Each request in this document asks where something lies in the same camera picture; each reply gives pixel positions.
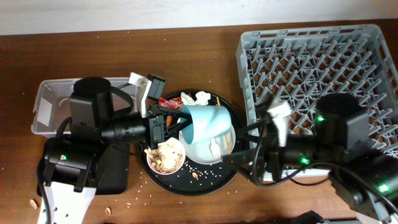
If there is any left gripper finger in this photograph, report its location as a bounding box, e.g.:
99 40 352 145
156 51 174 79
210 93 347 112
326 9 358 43
160 106 190 119
165 119 192 139

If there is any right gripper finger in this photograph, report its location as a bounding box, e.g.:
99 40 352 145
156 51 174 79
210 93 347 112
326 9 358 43
222 149 256 164
238 121 264 139

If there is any light blue cup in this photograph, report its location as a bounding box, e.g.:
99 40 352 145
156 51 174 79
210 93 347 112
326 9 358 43
181 105 232 144

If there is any white plastic fork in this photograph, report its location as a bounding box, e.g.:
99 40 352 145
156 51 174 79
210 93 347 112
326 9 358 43
210 138 221 160

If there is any wooden chopstick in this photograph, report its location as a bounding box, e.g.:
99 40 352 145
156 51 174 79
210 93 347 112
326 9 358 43
216 96 231 154

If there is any grey plate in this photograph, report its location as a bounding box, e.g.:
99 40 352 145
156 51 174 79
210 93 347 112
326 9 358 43
178 124 236 165

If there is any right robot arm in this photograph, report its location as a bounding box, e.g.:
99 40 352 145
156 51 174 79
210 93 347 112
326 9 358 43
223 93 397 223

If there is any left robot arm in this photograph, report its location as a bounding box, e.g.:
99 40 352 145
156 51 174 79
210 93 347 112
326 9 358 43
37 77 192 223

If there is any grey dishwasher rack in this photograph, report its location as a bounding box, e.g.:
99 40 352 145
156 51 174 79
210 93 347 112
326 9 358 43
236 24 397 159

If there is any orange carrot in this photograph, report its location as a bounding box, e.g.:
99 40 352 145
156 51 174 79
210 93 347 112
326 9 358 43
166 115 172 127

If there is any red snack wrapper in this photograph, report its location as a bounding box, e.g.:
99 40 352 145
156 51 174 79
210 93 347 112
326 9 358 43
159 97 184 110

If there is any crumpled white napkin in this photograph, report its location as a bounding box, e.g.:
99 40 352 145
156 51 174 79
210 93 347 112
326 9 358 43
180 91 211 106

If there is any pink bowl of food scraps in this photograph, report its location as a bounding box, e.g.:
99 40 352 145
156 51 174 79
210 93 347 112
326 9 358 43
144 138 186 175

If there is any round black tray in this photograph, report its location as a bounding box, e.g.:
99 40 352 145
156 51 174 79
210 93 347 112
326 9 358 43
140 90 248 196

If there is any black plastic bin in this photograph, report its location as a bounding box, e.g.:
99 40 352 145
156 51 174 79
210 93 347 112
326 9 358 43
38 139 130 195

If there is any nut shell on table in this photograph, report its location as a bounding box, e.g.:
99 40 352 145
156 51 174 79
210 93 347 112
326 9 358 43
104 207 111 215

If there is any clear plastic bin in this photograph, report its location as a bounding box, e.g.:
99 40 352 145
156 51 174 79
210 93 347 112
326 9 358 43
31 77 138 138

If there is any nut shell left edge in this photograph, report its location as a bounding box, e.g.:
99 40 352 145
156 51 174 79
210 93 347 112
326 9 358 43
29 199 38 209

